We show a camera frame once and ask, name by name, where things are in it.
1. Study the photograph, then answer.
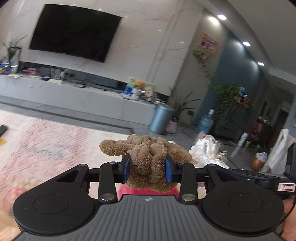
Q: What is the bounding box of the white standing tube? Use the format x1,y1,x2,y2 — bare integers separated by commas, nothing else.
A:
232,132,248,158

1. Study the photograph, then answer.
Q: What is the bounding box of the green landscape painting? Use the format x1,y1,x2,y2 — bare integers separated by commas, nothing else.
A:
126,77,155,99

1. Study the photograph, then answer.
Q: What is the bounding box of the pink woven basket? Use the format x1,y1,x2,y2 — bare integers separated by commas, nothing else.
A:
166,117,178,135

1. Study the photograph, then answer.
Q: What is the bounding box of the snake plant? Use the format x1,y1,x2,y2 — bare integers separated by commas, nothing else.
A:
169,87,201,121

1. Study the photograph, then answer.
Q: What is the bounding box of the grey-blue trash can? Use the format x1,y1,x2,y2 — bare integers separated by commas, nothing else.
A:
150,104,174,135

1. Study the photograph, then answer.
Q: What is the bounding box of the green plant in glass vase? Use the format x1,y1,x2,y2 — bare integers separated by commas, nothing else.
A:
2,36,28,73

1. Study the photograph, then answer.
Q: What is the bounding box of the hanging vine plant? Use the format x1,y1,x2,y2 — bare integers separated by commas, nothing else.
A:
193,49,214,79

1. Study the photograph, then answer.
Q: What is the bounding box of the small teddy bear figure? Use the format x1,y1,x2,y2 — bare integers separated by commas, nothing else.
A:
134,80,146,100

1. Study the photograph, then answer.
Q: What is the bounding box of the wall-mounted black television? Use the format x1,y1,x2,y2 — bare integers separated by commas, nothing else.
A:
29,3,122,63

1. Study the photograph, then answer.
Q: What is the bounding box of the white marble television console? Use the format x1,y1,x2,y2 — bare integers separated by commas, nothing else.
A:
0,74,162,126

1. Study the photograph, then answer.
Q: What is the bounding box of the white router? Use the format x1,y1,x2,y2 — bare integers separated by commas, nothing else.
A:
50,67,65,84

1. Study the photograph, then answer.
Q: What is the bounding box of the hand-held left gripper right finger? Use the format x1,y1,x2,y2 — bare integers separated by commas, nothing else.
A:
165,154,224,203

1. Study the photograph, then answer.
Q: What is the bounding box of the brown plush toy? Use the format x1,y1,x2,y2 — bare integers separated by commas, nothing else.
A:
99,134,193,193

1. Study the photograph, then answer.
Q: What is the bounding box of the framed wall picture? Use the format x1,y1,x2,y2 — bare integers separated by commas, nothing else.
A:
199,32,219,55

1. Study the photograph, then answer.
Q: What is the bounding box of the person's right hand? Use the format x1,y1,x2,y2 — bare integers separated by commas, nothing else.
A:
281,197,296,241

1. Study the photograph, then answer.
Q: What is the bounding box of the white hanging garment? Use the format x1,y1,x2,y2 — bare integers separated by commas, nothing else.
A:
262,128,296,173

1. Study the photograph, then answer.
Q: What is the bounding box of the red tin box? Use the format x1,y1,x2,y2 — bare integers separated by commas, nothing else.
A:
117,184,179,202

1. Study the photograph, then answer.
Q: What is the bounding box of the gold pot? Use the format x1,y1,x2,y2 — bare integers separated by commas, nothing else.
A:
252,152,266,171

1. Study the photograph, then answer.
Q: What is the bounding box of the pink lace tablecloth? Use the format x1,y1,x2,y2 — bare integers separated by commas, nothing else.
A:
0,109,207,234

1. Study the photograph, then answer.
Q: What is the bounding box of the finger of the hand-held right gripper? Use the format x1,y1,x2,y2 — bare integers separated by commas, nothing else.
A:
218,168,280,186

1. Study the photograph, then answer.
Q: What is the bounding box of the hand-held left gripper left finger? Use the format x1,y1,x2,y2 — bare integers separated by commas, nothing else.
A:
55,154,132,204

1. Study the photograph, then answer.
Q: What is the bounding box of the bushy pothos plant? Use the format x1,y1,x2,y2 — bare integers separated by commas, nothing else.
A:
209,83,241,128

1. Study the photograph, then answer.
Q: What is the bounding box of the blue water jug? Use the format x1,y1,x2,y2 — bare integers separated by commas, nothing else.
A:
198,109,214,135

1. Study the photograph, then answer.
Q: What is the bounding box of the dark grey cabinet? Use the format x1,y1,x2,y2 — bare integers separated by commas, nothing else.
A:
214,100,253,143

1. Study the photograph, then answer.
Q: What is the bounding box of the white satin cloth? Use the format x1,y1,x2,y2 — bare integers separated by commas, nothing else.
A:
191,135,229,168

